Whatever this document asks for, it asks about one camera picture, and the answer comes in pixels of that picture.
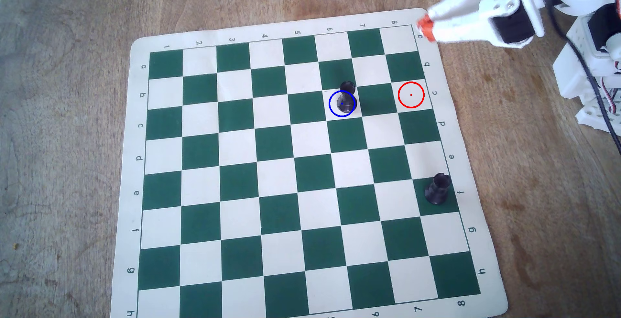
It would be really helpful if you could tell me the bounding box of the black chess rook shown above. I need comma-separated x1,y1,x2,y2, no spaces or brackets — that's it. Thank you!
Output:
423,172,453,206
335,81,359,117

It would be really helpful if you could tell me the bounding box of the green white chess mat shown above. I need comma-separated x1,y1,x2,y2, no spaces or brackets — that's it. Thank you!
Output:
109,7,509,318

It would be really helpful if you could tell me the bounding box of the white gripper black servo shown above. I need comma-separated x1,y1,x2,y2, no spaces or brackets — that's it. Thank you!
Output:
417,0,547,49

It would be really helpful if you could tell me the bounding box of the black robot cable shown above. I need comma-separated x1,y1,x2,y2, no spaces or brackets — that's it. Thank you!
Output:
544,0,621,155

